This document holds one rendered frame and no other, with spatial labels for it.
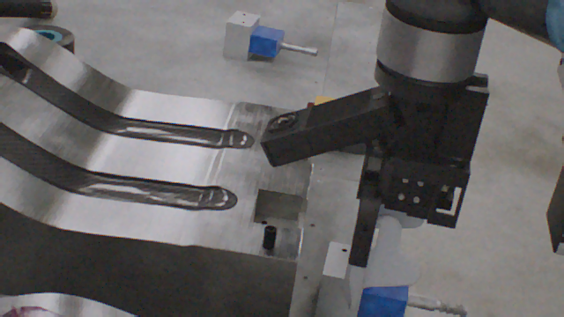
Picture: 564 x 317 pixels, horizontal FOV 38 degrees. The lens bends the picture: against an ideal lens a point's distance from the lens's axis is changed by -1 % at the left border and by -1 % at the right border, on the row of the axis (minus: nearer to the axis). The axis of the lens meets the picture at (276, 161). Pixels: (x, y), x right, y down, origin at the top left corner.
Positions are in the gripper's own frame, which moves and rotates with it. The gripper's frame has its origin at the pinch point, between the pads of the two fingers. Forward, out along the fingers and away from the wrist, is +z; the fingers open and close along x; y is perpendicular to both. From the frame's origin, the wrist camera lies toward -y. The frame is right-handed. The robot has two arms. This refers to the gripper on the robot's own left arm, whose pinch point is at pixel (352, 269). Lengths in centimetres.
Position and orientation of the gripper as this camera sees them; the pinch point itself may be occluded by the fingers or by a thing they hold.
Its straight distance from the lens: 73.4
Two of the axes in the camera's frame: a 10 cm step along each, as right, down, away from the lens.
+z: -1.2, 8.5, 5.1
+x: 1.9, -4.8, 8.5
